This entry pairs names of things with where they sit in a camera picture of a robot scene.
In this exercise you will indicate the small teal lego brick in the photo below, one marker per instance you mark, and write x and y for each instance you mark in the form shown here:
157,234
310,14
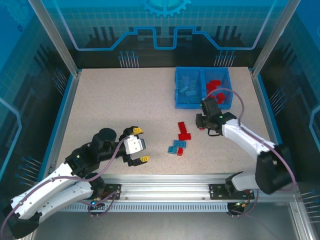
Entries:
172,150

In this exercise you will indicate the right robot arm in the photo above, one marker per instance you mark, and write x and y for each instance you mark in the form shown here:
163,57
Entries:
240,135

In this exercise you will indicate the blue two-compartment plastic bin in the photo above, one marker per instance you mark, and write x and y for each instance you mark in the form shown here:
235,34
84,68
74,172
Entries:
185,105

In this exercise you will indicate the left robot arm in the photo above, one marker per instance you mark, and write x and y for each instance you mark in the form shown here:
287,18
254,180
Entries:
50,185

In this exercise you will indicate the small red lego brick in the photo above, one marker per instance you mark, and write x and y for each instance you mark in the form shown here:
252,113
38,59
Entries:
201,129
180,151

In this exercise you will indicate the small circuit board with LEDs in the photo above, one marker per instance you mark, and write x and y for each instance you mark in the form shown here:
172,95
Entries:
241,204
95,203

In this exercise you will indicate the aluminium table side rail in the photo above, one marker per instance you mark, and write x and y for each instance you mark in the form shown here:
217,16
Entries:
262,100
68,100

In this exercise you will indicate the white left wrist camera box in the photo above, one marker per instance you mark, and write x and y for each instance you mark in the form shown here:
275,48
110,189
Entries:
132,145

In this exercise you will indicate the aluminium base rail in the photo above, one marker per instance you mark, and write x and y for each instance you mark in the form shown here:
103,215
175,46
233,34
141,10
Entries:
162,187

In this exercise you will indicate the blue printed enclosure panel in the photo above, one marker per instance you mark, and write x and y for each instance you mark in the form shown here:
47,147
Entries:
300,75
20,75
160,25

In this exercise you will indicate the aluminium frame post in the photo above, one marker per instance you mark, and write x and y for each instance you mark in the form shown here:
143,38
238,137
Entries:
57,42
271,37

